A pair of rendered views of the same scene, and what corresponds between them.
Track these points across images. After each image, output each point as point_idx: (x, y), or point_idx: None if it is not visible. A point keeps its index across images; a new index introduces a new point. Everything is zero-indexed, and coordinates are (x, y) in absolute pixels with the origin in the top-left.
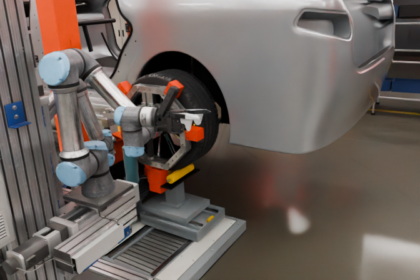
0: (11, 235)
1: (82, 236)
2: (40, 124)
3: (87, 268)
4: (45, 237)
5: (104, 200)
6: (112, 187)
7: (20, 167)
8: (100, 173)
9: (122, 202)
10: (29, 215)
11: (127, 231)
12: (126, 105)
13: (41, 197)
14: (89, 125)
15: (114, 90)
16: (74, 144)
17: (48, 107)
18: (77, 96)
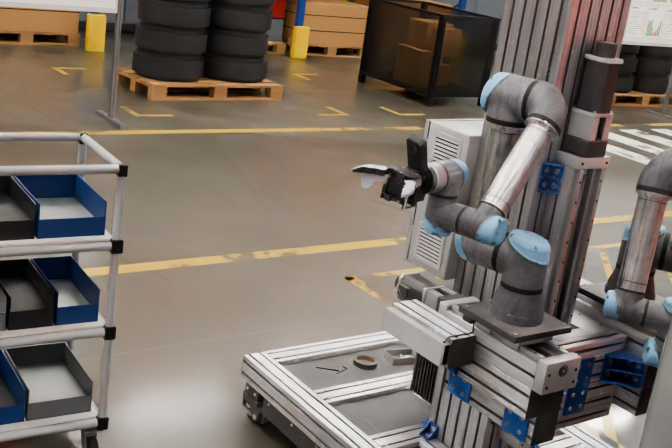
0: (441, 271)
1: (427, 314)
2: (531, 179)
3: (451, 391)
4: (428, 288)
5: (472, 309)
6: (501, 313)
7: None
8: (502, 280)
9: (510, 359)
10: (478, 280)
11: (520, 430)
12: (494, 178)
13: (497, 272)
14: (624, 252)
15: (511, 153)
16: (476, 201)
17: (578, 176)
18: (501, 142)
